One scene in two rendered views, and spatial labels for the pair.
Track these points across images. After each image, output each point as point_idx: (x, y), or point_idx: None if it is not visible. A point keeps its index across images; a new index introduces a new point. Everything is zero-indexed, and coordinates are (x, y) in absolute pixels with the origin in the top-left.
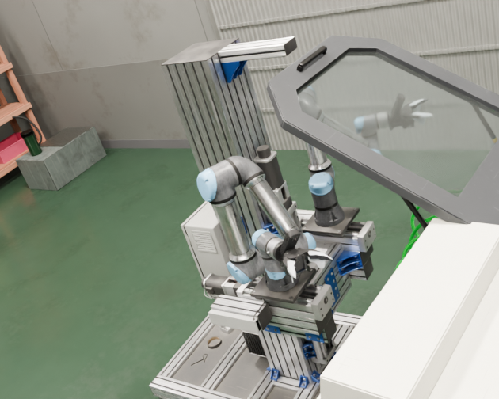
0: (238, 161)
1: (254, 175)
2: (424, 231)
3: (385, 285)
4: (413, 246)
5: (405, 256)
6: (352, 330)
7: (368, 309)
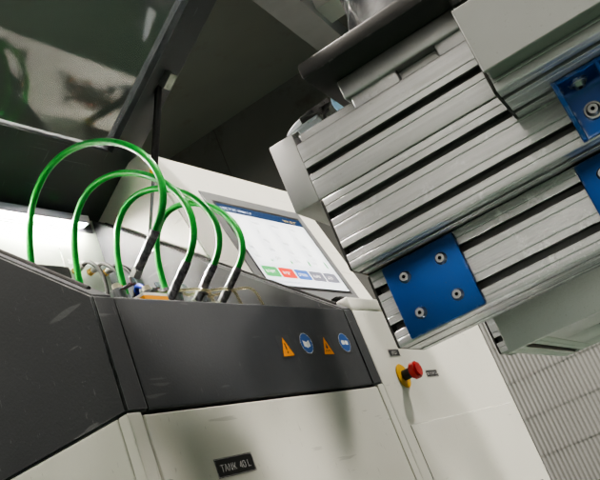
0: None
1: None
2: (162, 158)
3: (227, 175)
4: (183, 164)
5: (195, 167)
6: (265, 186)
7: (248, 181)
